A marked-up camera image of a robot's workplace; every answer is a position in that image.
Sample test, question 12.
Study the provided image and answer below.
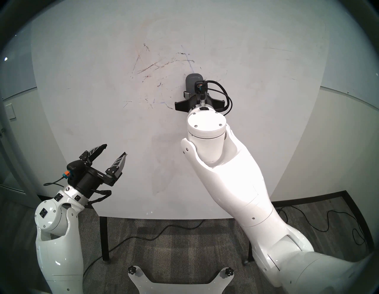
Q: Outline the dark grey whiteboard eraser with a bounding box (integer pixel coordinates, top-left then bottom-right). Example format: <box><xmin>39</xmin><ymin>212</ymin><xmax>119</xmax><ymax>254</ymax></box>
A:
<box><xmin>185</xmin><ymin>73</ymin><xmax>204</xmax><ymax>96</ymax></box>

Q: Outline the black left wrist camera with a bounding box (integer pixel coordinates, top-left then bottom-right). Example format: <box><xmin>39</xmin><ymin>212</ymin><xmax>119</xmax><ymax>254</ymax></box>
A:
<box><xmin>65</xmin><ymin>159</ymin><xmax>86</xmax><ymax>179</ymax></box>

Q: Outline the frosted glass wall panel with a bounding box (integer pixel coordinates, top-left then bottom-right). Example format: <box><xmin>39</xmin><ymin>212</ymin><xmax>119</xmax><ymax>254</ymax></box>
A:
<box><xmin>320</xmin><ymin>18</ymin><xmax>379</xmax><ymax>107</ymax></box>

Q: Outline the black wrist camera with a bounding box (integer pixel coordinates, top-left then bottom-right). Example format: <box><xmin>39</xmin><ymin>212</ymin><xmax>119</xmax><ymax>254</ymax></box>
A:
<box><xmin>65</xmin><ymin>159</ymin><xmax>86</xmax><ymax>179</ymax></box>
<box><xmin>193</xmin><ymin>79</ymin><xmax>208</xmax><ymax>96</ymax></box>

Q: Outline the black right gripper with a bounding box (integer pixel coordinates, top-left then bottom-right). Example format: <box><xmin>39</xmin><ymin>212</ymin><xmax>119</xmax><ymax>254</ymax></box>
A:
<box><xmin>175</xmin><ymin>91</ymin><xmax>225</xmax><ymax>115</ymax></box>

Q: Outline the looped black floor cable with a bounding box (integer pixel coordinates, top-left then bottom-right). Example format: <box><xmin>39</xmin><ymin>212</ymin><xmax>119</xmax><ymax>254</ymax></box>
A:
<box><xmin>289</xmin><ymin>207</ymin><xmax>367</xmax><ymax>246</ymax></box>

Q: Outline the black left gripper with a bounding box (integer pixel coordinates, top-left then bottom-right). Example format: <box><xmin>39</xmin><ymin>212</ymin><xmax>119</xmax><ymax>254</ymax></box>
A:
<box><xmin>73</xmin><ymin>143</ymin><xmax>128</xmax><ymax>198</ymax></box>

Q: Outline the grey glass door frame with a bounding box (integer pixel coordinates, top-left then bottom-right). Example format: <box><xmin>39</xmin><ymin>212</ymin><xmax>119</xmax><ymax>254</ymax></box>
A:
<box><xmin>0</xmin><ymin>95</ymin><xmax>48</xmax><ymax>212</ymax></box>

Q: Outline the long black floor cable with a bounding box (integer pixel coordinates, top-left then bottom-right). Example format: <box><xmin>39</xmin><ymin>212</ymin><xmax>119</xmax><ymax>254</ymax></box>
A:
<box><xmin>82</xmin><ymin>219</ymin><xmax>205</xmax><ymax>277</ymax></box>

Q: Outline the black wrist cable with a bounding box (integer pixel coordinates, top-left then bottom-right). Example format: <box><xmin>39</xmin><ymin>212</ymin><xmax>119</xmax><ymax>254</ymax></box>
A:
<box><xmin>202</xmin><ymin>80</ymin><xmax>234</xmax><ymax>117</ymax></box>
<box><xmin>43</xmin><ymin>174</ymin><xmax>112</xmax><ymax>205</ymax></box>

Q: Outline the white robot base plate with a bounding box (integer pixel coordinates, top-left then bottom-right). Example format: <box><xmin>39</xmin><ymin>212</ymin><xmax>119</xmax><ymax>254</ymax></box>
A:
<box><xmin>128</xmin><ymin>267</ymin><xmax>234</xmax><ymax>294</ymax></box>

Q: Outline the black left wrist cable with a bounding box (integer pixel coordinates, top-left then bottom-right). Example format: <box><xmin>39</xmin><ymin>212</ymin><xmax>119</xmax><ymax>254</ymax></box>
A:
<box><xmin>43</xmin><ymin>174</ymin><xmax>112</xmax><ymax>205</ymax></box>

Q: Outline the black table leg with caster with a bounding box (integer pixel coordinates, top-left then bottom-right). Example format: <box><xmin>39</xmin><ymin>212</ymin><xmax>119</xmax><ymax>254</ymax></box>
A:
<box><xmin>243</xmin><ymin>242</ymin><xmax>254</xmax><ymax>265</ymax></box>

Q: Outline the white whiteboard table surface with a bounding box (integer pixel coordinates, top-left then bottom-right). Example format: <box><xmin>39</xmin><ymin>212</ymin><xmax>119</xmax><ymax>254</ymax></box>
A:
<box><xmin>30</xmin><ymin>0</ymin><xmax>330</xmax><ymax>221</ymax></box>

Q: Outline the short black floor cable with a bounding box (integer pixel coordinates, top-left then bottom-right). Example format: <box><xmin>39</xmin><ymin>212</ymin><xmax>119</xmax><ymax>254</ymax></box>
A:
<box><xmin>275</xmin><ymin>207</ymin><xmax>290</xmax><ymax>225</ymax></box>

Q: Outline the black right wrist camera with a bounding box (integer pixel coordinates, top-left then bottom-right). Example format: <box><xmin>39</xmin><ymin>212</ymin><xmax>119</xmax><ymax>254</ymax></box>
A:
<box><xmin>193</xmin><ymin>79</ymin><xmax>208</xmax><ymax>96</ymax></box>

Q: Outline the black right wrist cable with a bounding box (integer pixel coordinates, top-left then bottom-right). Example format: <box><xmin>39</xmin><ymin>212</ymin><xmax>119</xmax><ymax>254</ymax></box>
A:
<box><xmin>202</xmin><ymin>80</ymin><xmax>234</xmax><ymax>117</ymax></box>

